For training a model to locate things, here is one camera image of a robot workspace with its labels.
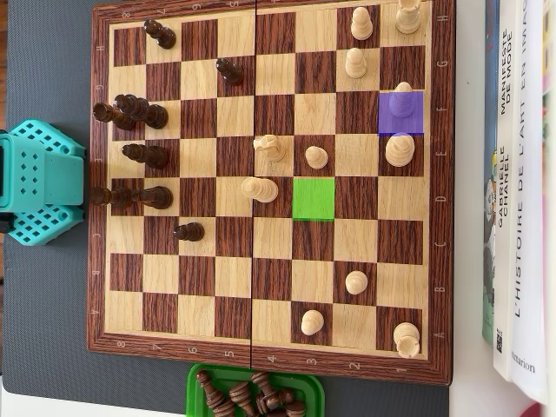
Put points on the light wooden pawn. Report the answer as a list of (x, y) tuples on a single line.
[(362, 26), (316, 157), (312, 322), (356, 282), (356, 65)]

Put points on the white Chanel manifeste book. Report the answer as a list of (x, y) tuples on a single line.
[(506, 174)]

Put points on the wooden folding chessboard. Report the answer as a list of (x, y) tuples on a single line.
[(313, 243)]

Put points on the light wooden king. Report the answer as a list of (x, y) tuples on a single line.
[(399, 150)]

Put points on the dark wooden chess piece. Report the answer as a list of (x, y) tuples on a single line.
[(295, 408), (286, 396), (150, 155), (262, 384), (213, 395), (241, 394), (108, 196), (154, 115), (156, 196)]

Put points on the dark wooden pawn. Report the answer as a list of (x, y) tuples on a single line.
[(231, 73), (191, 232), (163, 35)]

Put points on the blue illustrated book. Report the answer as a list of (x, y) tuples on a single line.
[(491, 65)]

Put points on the light wooden rook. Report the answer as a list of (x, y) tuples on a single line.
[(406, 336), (408, 17)]

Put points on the white book coloured marks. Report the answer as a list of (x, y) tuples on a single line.
[(551, 174)]

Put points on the dark wooden rook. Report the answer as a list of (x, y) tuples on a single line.
[(104, 114)]

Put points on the light wooden bishop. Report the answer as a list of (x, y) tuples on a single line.
[(401, 106)]

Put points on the green plastic tray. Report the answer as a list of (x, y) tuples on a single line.
[(315, 395)]

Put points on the light wooden knight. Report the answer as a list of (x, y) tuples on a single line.
[(271, 147)]

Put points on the dark grey table mat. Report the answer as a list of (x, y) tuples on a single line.
[(43, 304)]

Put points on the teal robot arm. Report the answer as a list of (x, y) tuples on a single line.
[(56, 182)]

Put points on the light wooden queen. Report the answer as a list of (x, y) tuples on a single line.
[(260, 189)]

